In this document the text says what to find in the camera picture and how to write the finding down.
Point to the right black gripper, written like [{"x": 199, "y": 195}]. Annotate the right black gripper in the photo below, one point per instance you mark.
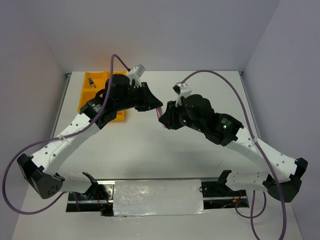
[{"x": 169, "y": 118}]

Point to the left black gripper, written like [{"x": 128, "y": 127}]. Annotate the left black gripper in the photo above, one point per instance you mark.
[{"x": 147, "y": 100}]

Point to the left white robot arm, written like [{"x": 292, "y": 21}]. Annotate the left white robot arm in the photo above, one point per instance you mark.
[{"x": 41, "y": 168}]

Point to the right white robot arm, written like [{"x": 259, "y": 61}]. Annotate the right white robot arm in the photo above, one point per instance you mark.
[{"x": 280, "y": 176}]

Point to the yellow four-compartment tray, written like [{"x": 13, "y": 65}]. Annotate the yellow four-compartment tray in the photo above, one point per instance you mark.
[{"x": 104, "y": 105}]

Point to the small purple-capped glue bottle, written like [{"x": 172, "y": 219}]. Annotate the small purple-capped glue bottle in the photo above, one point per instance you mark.
[{"x": 91, "y": 83}]

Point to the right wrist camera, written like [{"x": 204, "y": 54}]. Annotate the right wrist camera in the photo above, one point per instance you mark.
[{"x": 183, "y": 91}]

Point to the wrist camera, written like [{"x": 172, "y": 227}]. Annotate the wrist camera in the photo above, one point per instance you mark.
[
  {"x": 135, "y": 74},
  {"x": 183, "y": 91}
]

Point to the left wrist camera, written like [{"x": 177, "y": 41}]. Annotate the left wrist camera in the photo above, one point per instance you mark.
[{"x": 135, "y": 74}]

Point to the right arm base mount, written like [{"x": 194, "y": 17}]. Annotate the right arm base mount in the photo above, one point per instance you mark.
[{"x": 216, "y": 196}]

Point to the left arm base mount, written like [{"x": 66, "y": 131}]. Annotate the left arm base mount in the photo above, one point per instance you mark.
[{"x": 101, "y": 203}]

